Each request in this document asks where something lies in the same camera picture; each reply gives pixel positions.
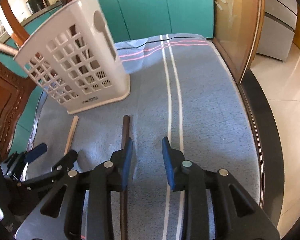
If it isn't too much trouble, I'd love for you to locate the clear plastic table cover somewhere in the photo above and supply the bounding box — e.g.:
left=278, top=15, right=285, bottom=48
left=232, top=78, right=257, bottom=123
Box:
left=27, top=90, right=49, bottom=153

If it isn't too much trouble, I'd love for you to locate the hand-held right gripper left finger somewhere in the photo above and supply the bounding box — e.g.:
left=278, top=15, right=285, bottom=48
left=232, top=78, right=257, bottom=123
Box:
left=15, top=137, right=133, bottom=240

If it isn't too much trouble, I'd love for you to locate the dark brown chopstick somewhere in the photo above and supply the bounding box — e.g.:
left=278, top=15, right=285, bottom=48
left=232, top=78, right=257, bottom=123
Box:
left=119, top=115, right=131, bottom=240

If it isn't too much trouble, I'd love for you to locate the teal cabinet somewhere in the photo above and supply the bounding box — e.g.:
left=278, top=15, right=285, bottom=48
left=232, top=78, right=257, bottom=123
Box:
left=84, top=0, right=214, bottom=43

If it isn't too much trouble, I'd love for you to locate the blue striped cloth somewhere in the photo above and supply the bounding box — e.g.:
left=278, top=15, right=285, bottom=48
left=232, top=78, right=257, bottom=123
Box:
left=15, top=33, right=262, bottom=240

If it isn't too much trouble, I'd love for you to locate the beige wooden chopstick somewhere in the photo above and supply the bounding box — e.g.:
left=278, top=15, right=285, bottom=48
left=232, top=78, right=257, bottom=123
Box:
left=63, top=116, right=79, bottom=157

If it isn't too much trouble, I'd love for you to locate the black kitchen appliance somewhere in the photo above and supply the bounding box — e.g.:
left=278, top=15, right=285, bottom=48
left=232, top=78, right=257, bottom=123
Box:
left=26, top=0, right=49, bottom=14

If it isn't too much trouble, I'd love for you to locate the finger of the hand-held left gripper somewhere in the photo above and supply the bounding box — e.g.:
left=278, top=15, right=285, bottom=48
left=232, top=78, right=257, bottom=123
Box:
left=22, top=149, right=78, bottom=188
left=24, top=143, right=48, bottom=164

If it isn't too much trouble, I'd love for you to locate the carved wooden chair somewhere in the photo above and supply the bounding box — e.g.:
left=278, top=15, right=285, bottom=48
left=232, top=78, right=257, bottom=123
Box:
left=0, top=0, right=44, bottom=160

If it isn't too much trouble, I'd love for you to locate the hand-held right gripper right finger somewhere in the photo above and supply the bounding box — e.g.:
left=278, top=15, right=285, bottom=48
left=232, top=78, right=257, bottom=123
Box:
left=161, top=136, right=280, bottom=240

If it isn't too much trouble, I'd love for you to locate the wooden framed glass door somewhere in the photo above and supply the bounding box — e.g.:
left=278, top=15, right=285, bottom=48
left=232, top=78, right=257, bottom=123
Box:
left=212, top=0, right=265, bottom=85

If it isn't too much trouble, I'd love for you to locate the grey refrigerator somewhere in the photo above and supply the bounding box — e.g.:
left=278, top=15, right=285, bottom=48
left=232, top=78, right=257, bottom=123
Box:
left=256, top=0, right=298, bottom=62

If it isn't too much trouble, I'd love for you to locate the white plastic utensil basket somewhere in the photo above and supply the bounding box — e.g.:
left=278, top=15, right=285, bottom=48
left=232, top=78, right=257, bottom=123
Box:
left=14, top=0, right=131, bottom=115

